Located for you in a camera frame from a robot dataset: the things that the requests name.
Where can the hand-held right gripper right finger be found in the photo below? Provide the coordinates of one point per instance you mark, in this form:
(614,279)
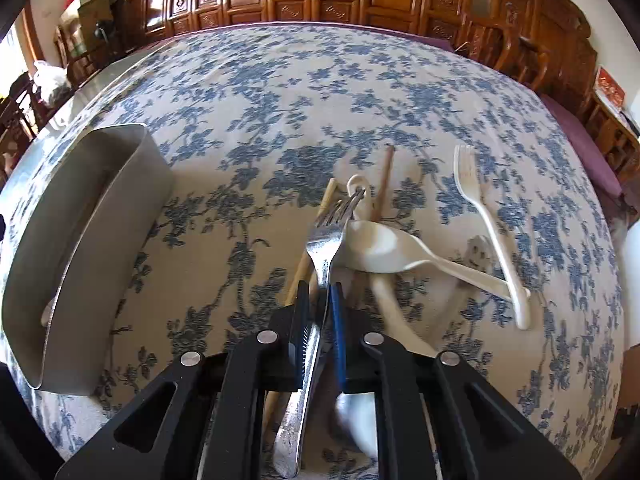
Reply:
(337,332)

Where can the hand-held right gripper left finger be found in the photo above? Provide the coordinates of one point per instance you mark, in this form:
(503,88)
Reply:
(302,332)

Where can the metal fork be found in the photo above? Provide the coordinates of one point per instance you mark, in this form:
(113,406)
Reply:
(322,250)

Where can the wide white plastic spoon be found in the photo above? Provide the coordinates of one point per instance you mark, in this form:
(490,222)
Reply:
(380,247)

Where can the light bamboo chopstick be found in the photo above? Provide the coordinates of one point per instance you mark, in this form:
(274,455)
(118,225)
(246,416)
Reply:
(326,200)

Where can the brown wooden chopstick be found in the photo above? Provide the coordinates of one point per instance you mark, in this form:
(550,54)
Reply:
(386,175)

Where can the white plastic fork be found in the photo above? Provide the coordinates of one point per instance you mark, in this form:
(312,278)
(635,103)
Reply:
(492,240)

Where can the metal tray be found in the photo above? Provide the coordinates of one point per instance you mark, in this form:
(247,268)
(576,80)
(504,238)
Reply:
(115,210)

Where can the white curved soup spoon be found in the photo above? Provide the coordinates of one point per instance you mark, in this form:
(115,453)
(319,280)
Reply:
(387,305)

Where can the small smiley face spoon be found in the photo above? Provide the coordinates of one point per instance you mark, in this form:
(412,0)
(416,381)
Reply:
(475,247)

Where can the blue floral tablecloth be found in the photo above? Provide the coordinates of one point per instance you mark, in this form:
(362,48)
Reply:
(300,110)

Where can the long purple seat cushion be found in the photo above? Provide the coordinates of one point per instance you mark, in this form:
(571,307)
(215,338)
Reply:
(435,42)

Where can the small purple seat cushion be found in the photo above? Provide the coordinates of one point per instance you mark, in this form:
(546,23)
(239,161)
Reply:
(580,145)

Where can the white plastic bag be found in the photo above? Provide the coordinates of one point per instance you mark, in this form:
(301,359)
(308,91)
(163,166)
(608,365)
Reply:
(50,80)

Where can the dark wooden chair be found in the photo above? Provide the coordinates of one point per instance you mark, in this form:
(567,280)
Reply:
(20,110)

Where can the carved wooden armchair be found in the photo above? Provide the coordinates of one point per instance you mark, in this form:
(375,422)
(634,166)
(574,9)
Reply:
(550,35)

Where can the red gift box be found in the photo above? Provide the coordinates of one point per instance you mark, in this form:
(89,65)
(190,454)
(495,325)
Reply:
(610,87)

